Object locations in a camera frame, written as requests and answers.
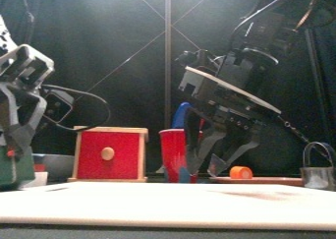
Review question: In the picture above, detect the orange toy carrot slice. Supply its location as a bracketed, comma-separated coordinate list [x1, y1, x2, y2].
[228, 165, 255, 180]

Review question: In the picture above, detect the metal frame pole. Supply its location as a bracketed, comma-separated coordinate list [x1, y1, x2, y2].
[164, 0, 172, 129]

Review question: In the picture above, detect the red striped toy nigiri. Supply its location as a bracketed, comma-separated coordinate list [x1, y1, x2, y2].
[19, 163, 49, 188]

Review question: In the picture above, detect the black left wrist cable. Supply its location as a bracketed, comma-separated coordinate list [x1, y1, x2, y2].
[41, 84, 113, 133]

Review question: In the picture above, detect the wooden box with red drawer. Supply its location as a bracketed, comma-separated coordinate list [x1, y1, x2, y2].
[67, 125, 149, 183]

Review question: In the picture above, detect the pale blue round bowl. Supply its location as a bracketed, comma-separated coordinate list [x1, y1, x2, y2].
[32, 153, 76, 182]

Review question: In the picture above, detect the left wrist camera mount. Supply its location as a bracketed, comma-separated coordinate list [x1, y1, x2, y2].
[43, 89, 76, 124]

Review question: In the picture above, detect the white plastic cutting board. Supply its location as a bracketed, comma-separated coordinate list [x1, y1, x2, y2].
[0, 181, 336, 231]

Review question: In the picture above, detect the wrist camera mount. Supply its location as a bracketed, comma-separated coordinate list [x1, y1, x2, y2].
[177, 65, 283, 115]
[43, 89, 76, 124]

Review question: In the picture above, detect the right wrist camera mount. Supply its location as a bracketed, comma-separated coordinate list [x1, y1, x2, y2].
[177, 65, 283, 115]

